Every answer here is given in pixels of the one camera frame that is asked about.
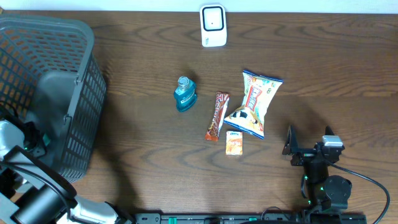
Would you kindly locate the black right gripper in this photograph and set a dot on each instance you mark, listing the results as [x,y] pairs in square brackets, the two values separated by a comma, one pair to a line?
[291,147]

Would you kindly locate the yellow snack bag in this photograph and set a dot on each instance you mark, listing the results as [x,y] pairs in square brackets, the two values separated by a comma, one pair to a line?
[259,91]

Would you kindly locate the small orange juice carton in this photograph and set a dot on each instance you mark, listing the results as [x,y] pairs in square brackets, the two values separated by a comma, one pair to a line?
[234,143]

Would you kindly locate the orange red snack bar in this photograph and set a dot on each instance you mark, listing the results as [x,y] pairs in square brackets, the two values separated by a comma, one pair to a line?
[221,105]

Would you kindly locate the teal mouthwash bottle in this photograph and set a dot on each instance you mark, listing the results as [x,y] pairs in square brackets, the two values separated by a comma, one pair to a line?
[185,94]

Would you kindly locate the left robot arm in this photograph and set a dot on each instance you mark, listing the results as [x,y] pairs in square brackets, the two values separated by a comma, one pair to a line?
[31,192]

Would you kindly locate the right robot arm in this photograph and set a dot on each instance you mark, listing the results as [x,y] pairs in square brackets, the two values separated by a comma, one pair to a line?
[326,193]

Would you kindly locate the white barcode scanner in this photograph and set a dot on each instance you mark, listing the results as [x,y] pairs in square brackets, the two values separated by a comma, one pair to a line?
[213,25]

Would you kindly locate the grey plastic shopping basket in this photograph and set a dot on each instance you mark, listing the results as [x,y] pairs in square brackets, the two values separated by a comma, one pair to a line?
[49,75]

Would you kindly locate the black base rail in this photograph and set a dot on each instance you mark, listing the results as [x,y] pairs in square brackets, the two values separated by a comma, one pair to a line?
[268,216]

